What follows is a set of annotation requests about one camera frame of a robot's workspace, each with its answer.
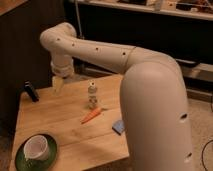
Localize black handle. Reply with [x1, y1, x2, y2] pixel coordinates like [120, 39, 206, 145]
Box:
[176, 59, 200, 68]

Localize small clear plastic bottle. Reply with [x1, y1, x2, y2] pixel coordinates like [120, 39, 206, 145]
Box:
[88, 82, 97, 109]

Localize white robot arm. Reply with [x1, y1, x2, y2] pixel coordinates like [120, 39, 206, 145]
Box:
[40, 22, 195, 171]

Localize orange toy carrot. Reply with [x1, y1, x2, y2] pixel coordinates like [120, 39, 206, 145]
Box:
[81, 107, 101, 124]

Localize background shelf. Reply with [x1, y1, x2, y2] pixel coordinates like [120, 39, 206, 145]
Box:
[69, 0, 213, 21]

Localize black rectangular block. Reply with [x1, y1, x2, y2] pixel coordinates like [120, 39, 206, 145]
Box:
[24, 81, 39, 102]

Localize white cup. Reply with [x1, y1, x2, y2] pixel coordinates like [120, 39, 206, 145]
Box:
[23, 135, 49, 161]

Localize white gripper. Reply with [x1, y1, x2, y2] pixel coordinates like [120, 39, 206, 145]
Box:
[51, 54, 74, 94]

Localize black cable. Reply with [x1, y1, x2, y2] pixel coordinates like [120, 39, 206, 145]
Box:
[201, 99, 213, 171]

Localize metal beam with pole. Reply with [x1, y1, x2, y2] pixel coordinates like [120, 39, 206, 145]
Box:
[74, 4, 213, 82]

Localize blue sponge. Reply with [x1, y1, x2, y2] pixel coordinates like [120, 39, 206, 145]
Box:
[112, 120, 124, 135]

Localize green plate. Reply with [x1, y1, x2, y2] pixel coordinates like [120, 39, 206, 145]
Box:
[15, 134, 57, 171]

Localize wooden table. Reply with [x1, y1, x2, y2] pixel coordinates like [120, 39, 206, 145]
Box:
[12, 75, 128, 171]

